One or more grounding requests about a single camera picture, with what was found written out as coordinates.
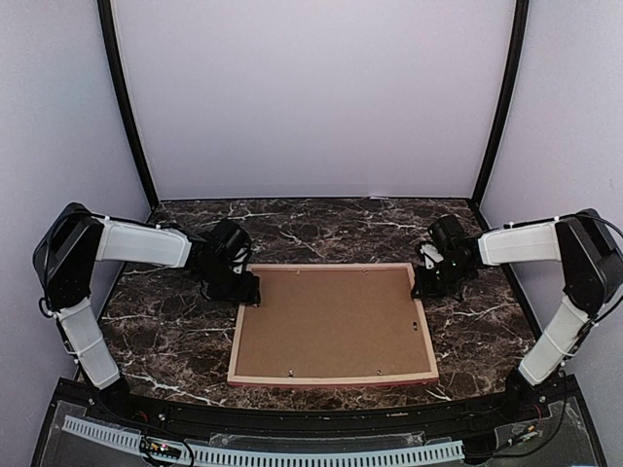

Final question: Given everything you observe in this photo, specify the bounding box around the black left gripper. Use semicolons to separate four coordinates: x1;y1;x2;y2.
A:
199;261;260;305

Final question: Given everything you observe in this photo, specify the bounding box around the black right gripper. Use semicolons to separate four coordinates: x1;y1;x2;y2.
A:
412;256;473;299

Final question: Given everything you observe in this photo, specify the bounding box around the brown cardboard backing board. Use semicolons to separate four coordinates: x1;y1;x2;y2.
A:
236;268;435;378

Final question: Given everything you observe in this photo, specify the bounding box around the light wooden picture frame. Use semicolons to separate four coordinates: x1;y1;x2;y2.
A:
226;262;442;389

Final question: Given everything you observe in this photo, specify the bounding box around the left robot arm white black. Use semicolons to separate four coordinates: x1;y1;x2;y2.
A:
32;202;261;424

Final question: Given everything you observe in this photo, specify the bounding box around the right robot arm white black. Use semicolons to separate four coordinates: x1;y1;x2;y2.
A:
411;209;622;422

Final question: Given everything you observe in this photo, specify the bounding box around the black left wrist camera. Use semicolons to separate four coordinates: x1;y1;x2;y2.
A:
210;219;252;263

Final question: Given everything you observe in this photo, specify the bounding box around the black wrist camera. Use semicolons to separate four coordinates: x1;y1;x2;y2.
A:
210;219;252;263
427;214;466;255

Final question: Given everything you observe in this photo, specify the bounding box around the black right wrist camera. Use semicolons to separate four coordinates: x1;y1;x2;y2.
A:
427;214;466;255

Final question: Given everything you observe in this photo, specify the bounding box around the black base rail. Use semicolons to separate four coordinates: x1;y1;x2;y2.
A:
30;376;607;466

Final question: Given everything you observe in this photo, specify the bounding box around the white slotted cable duct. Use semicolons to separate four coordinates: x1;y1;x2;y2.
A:
61;415;464;466

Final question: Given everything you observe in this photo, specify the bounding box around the black right corner post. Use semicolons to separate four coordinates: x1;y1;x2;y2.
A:
471;0;530;208

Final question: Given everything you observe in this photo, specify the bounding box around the black corner post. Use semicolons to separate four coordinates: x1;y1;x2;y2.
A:
471;0;530;208
96;0;160;211

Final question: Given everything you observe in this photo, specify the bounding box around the black left corner post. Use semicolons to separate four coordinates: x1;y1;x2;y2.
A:
96;0;160;211

